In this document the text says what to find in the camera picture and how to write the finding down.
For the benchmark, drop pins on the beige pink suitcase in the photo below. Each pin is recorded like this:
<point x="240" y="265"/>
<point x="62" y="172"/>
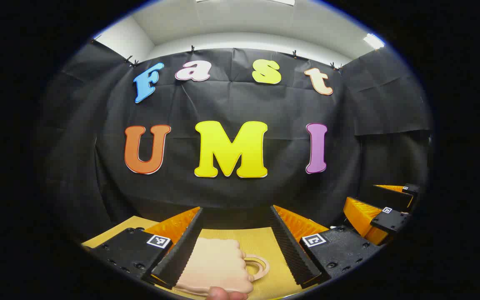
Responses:
<point x="215" y="262"/>

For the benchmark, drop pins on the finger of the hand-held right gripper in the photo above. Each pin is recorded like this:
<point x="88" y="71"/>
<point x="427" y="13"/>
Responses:
<point x="390" y="196"/>
<point x="390" y="221"/>

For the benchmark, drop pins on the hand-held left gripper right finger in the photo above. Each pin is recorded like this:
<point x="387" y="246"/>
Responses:
<point x="292" y="250"/>

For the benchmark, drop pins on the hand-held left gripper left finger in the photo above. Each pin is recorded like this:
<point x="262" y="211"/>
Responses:
<point x="181" y="250"/>

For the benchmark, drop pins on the ceiling light panel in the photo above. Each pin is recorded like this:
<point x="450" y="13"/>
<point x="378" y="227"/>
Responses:
<point x="281" y="1"/>
<point x="373" y="41"/>

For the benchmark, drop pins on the black backdrop cloth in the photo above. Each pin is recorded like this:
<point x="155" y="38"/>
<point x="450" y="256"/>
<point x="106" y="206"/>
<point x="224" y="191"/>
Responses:
<point x="265" y="104"/>

